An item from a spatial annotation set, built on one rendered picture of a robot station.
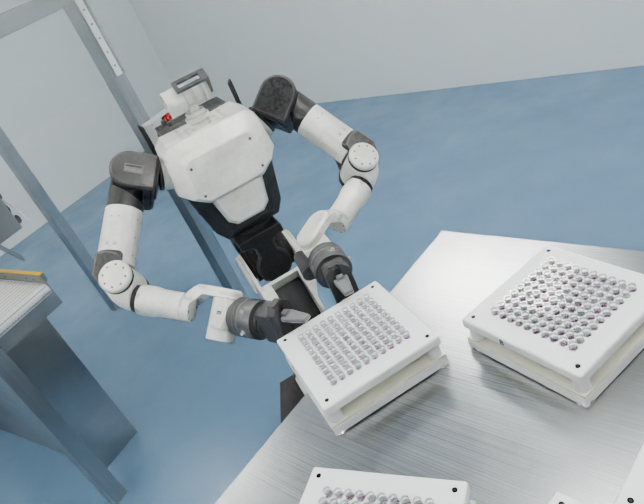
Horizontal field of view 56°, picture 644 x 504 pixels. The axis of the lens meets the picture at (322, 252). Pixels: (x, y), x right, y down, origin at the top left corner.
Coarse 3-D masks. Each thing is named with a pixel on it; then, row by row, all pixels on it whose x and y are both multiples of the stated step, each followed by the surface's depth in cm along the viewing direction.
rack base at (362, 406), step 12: (420, 360) 112; (432, 360) 110; (444, 360) 111; (396, 372) 111; (408, 372) 110; (420, 372) 110; (432, 372) 111; (384, 384) 110; (396, 384) 109; (408, 384) 110; (360, 396) 110; (372, 396) 109; (384, 396) 109; (396, 396) 110; (348, 408) 108; (360, 408) 107; (372, 408) 108; (348, 420) 107; (360, 420) 108; (336, 432) 107
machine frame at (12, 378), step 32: (32, 0) 223; (128, 96) 234; (32, 192) 317; (64, 224) 331; (192, 224) 264; (224, 256) 277; (96, 288) 354; (0, 352) 197; (32, 384) 206; (32, 416) 210; (64, 448) 217; (96, 480) 226
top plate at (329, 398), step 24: (408, 312) 116; (288, 336) 124; (432, 336) 109; (288, 360) 120; (312, 360) 115; (336, 360) 113; (360, 360) 111; (384, 360) 108; (408, 360) 108; (312, 384) 110; (336, 384) 108; (360, 384) 106; (336, 408) 105
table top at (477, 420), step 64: (448, 256) 139; (512, 256) 130; (640, 256) 116; (448, 320) 121; (448, 384) 108; (512, 384) 103; (640, 384) 94; (320, 448) 107; (384, 448) 102; (448, 448) 97; (512, 448) 93; (576, 448) 89; (640, 448) 86
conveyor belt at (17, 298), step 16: (0, 288) 228; (16, 288) 223; (32, 288) 217; (48, 288) 217; (0, 304) 216; (16, 304) 211; (32, 304) 213; (0, 320) 206; (16, 320) 208; (0, 336) 205
